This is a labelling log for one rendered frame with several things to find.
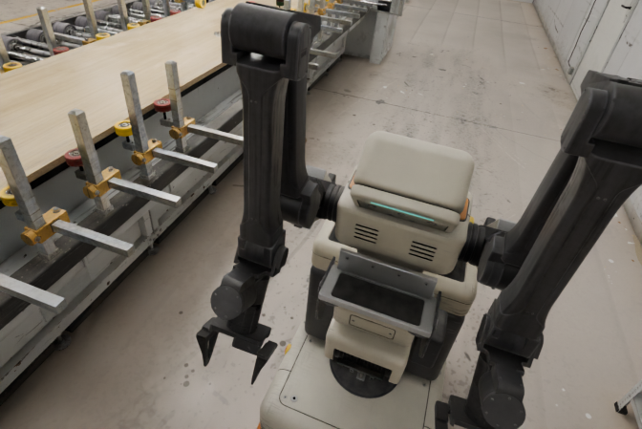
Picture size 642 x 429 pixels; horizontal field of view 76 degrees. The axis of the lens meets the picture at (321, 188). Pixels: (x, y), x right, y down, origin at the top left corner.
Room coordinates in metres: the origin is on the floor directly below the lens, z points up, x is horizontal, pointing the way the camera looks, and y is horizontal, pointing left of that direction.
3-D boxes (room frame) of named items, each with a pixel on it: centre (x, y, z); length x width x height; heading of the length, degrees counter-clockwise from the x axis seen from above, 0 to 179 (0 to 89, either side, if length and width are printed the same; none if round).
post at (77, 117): (1.15, 0.81, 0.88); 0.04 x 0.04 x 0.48; 75
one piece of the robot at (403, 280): (0.63, -0.16, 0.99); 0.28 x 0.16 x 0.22; 73
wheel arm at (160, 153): (1.41, 0.64, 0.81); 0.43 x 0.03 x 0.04; 75
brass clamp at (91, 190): (1.17, 0.80, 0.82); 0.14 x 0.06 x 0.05; 165
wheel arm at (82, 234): (0.92, 0.77, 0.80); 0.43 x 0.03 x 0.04; 75
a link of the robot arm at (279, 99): (0.53, 0.09, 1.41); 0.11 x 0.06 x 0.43; 73
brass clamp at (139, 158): (1.42, 0.73, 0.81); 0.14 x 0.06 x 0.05; 165
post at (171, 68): (1.63, 0.67, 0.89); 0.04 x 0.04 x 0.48; 75
